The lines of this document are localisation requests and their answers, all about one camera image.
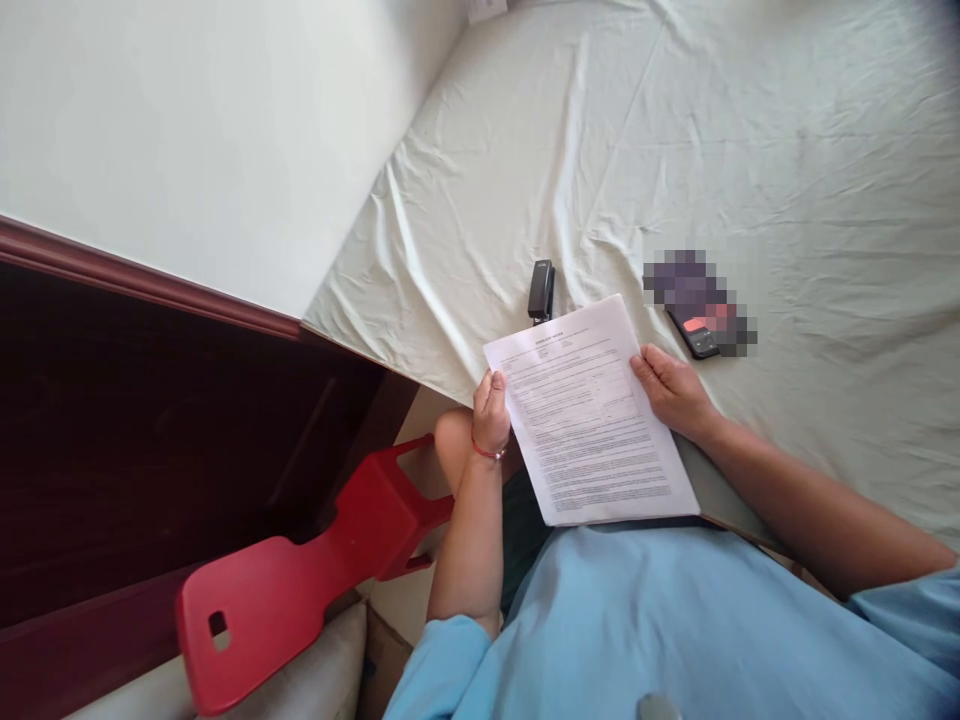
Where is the person's left hand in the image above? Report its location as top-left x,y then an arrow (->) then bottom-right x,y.
471,369 -> 514,456

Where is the dark wooden bed frame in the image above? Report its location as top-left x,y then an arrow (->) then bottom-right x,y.
0,215 -> 421,720

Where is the stack of printed paper sheets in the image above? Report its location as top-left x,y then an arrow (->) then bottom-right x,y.
482,293 -> 702,529

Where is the person's body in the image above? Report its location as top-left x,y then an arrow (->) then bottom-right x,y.
382,517 -> 960,720

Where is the person's right thumb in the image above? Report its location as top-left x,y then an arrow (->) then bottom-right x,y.
629,353 -> 673,406

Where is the person's right index finger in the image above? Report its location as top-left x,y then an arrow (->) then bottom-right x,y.
641,344 -> 695,376

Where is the black stapler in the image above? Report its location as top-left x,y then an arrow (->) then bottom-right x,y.
526,259 -> 557,327

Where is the black smartphone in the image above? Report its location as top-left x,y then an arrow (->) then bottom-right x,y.
665,302 -> 723,361

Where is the red plastic chair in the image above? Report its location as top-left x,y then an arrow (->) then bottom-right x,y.
176,433 -> 455,718

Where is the person's right hand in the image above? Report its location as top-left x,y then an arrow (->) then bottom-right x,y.
629,344 -> 723,444

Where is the bed with pale green sheet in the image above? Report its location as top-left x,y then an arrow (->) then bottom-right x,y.
300,0 -> 960,554

